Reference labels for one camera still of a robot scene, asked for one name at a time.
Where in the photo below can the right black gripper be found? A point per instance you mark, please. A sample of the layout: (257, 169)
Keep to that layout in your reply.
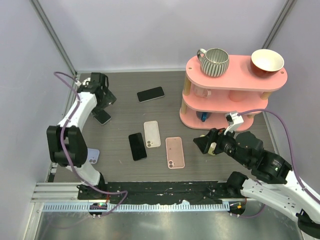
(217, 135)

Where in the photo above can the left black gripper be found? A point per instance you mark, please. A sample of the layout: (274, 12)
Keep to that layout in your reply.
(109, 99)

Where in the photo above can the phone with white edge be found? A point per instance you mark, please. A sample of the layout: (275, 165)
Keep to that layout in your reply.
(104, 118)

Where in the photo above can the beige phone case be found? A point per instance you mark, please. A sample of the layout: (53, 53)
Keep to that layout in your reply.
(152, 134)

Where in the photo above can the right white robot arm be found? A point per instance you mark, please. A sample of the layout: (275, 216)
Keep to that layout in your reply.
(277, 185)

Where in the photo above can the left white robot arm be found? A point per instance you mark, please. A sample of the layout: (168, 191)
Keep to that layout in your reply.
(66, 144)

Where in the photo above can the pink phone case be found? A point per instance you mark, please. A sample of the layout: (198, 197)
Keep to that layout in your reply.
(174, 153)

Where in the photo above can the lilac phone case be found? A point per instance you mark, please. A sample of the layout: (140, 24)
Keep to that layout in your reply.
(92, 155)

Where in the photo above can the black phone silver edge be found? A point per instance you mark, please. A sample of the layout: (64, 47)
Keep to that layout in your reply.
(150, 94)

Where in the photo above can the yellow green mug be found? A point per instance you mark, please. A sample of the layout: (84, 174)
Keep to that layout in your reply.
(211, 150)

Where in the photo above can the blue cup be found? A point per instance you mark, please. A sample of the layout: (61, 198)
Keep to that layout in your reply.
(202, 115)

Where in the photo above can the pink three-tier shelf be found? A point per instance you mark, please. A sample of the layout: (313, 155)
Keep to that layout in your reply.
(238, 77)

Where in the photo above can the clear pink glass cup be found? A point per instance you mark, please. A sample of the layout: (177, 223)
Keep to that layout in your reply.
(201, 92)

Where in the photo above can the black mounting plate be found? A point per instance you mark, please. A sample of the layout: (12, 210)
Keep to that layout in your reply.
(162, 192)

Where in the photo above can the grey striped mug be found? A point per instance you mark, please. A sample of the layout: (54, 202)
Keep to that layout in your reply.
(214, 62)

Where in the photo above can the red white bowl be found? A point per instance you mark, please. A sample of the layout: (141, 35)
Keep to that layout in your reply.
(265, 63)

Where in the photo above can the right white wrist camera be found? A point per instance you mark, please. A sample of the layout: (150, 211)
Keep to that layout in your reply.
(234, 120)

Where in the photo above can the white slotted cable duct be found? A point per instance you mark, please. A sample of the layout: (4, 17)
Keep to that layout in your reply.
(97, 207)

